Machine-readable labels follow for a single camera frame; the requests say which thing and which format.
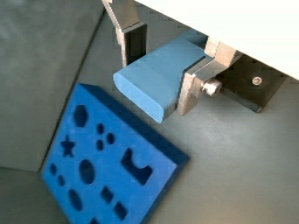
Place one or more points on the blue foam shape-hole block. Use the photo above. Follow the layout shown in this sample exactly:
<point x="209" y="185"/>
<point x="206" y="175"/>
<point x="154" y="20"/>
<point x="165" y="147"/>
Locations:
<point x="111" y="166"/>

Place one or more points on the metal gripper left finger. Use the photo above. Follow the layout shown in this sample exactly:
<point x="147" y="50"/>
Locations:
<point x="131" y="30"/>

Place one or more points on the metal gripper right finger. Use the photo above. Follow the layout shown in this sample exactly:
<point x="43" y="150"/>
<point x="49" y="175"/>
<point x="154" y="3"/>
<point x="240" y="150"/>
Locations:
<point x="200" y="77"/>

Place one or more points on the light blue square-circle object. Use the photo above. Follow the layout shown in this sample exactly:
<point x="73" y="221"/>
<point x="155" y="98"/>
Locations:
<point x="150" y="81"/>

